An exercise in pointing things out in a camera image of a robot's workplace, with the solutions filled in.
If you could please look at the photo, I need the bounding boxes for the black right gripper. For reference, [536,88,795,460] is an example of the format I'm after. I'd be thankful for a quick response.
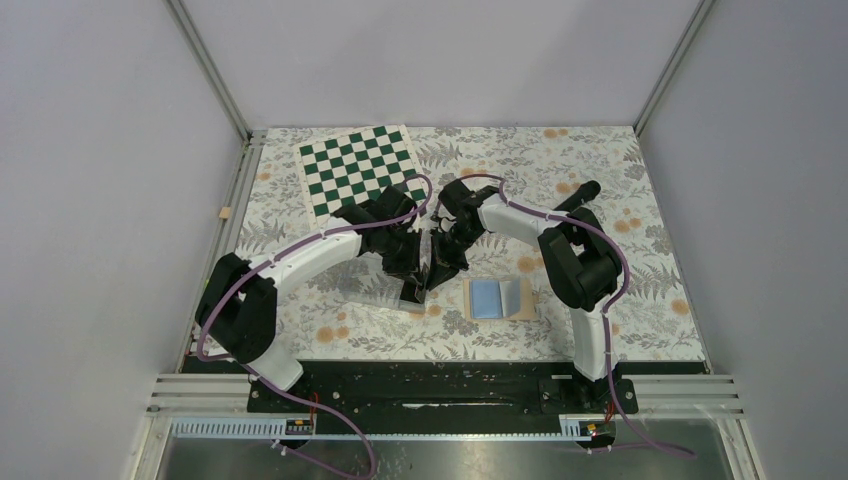
[426,223,483,292]

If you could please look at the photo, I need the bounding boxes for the beige leather card holder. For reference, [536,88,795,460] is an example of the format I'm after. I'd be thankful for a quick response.
[463,276,537,321]

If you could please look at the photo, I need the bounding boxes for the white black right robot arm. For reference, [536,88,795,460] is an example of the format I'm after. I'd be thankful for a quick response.
[426,180,624,412]

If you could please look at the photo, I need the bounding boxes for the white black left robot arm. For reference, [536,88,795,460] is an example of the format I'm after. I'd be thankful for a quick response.
[195,186,427,411]

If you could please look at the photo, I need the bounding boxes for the clear plastic card box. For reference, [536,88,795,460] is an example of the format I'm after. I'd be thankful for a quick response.
[336,256,426,314]

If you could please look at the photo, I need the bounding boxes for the floral patterned table mat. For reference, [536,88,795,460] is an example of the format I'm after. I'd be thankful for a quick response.
[236,126,707,361]

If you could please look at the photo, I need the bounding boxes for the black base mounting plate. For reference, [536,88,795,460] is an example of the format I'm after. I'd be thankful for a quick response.
[289,361,638,432]

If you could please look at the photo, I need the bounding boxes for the green white checkerboard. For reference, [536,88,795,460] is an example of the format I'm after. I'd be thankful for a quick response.
[295,125,427,227]

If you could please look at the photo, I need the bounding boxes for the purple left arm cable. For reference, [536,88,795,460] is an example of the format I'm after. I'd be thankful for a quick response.
[195,173,433,480]

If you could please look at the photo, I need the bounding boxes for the white slotted cable duct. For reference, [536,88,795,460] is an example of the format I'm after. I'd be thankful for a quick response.
[171,416,593,442]

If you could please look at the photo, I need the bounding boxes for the aluminium frame rail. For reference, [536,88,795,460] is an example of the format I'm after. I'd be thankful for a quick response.
[164,0,253,374]

